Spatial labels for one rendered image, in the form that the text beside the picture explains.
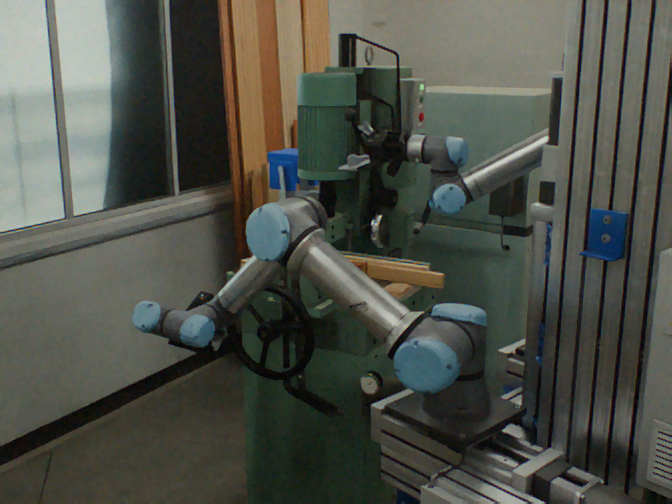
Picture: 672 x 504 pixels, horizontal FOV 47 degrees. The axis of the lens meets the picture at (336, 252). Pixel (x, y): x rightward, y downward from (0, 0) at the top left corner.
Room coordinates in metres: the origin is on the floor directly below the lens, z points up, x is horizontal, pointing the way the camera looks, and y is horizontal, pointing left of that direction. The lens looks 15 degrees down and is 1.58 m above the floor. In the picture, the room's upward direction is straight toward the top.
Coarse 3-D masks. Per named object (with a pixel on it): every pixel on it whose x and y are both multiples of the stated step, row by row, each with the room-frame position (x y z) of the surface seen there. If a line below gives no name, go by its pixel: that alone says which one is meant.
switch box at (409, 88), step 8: (400, 80) 2.53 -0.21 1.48; (408, 80) 2.51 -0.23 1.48; (416, 80) 2.52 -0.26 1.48; (424, 80) 2.57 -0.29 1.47; (400, 88) 2.52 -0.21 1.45; (408, 88) 2.51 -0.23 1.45; (416, 88) 2.51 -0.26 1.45; (424, 88) 2.57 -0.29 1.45; (408, 96) 2.51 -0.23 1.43; (416, 96) 2.51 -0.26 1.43; (424, 96) 2.57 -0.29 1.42; (408, 104) 2.51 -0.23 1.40; (416, 104) 2.51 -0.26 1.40; (424, 104) 2.58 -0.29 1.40; (408, 112) 2.51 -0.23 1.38; (416, 112) 2.52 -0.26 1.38; (424, 112) 2.58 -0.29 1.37; (408, 120) 2.51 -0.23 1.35; (416, 120) 2.52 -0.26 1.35; (424, 120) 2.58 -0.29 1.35; (408, 128) 2.51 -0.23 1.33; (416, 128) 2.52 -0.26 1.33
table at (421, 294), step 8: (232, 272) 2.32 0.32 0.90; (376, 280) 2.23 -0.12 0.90; (384, 280) 2.23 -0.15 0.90; (416, 288) 2.15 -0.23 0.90; (424, 288) 2.18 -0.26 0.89; (264, 296) 2.26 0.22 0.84; (272, 296) 2.24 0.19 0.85; (408, 296) 2.08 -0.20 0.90; (416, 296) 2.13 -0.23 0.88; (424, 296) 2.19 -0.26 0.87; (272, 304) 2.13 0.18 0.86; (288, 304) 2.11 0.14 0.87; (320, 304) 2.10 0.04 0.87; (328, 304) 2.10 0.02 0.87; (336, 304) 2.14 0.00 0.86; (408, 304) 2.08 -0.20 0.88; (416, 304) 2.13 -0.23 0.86; (288, 312) 2.11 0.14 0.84; (312, 312) 2.07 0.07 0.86; (320, 312) 2.06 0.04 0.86; (328, 312) 2.10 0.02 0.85
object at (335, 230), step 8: (336, 216) 2.36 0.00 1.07; (344, 216) 2.37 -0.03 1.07; (328, 224) 2.28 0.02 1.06; (336, 224) 2.32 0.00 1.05; (344, 224) 2.37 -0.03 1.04; (328, 232) 2.28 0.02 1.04; (336, 232) 2.32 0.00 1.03; (344, 232) 2.37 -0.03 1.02; (328, 240) 2.28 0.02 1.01; (336, 240) 2.33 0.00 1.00
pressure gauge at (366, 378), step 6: (366, 372) 2.04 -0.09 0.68; (372, 372) 2.03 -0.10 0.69; (360, 378) 2.03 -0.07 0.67; (366, 378) 2.03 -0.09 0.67; (372, 378) 2.02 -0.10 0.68; (378, 378) 2.02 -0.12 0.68; (360, 384) 2.03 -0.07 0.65; (366, 384) 2.03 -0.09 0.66; (372, 384) 2.02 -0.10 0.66; (378, 384) 2.00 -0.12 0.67; (366, 390) 2.02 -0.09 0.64; (372, 390) 2.02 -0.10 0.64; (378, 390) 2.01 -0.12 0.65; (372, 396) 2.04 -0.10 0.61
